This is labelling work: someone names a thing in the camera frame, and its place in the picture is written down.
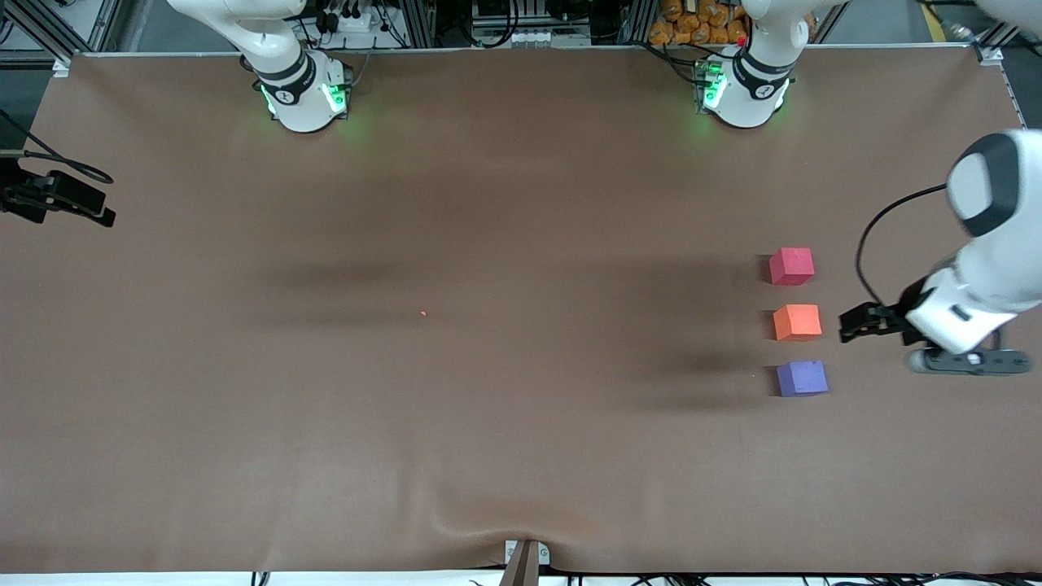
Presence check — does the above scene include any pile of orange objects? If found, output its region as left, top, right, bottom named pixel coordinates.
left=649, top=0, right=748, bottom=46

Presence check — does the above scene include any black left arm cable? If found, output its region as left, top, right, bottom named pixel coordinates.
left=854, top=183, right=951, bottom=308

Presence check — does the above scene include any red foam block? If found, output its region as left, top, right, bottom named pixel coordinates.
left=768, top=247, right=815, bottom=286

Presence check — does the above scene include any white power strip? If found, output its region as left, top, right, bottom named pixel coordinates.
left=328, top=10, right=385, bottom=35

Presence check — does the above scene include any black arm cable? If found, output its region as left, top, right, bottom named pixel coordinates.
left=0, top=108, right=116, bottom=185
left=854, top=183, right=951, bottom=308

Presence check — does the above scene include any brown table mat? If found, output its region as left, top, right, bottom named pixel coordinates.
left=0, top=45, right=1042, bottom=575

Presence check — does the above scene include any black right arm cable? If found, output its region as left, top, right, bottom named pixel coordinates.
left=0, top=108, right=116, bottom=185

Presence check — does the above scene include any aluminium frame profile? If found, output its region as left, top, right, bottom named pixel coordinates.
left=397, top=0, right=437, bottom=48
left=620, top=0, right=659, bottom=43
left=0, top=0, right=123, bottom=66
left=973, top=24, right=1028, bottom=66

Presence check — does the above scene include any metal mount bracket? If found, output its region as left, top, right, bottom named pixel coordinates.
left=500, top=540, right=551, bottom=586

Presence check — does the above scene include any orange foam block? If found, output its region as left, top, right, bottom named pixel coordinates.
left=772, top=304, right=823, bottom=341

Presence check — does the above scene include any purple foam block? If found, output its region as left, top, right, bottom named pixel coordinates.
left=776, top=361, right=830, bottom=398

